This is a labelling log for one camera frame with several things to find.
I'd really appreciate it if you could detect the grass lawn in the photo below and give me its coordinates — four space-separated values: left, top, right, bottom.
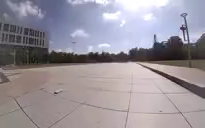
149 59 205 72

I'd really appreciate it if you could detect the white multi-storey building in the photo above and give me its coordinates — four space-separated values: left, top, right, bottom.
0 18 50 67

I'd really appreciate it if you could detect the small pale litter object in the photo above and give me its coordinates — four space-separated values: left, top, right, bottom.
53 88 64 95

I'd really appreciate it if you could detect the pale concrete slab plaza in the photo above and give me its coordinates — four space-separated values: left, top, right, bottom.
0 61 205 128

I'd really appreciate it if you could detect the raised concrete platform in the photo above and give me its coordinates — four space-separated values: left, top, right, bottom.
136 61 205 99

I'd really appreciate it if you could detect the row of dark trees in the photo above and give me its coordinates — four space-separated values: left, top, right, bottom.
48 46 205 64

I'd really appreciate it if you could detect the tall lamp pole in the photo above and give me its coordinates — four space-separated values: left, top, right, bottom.
179 12 193 69

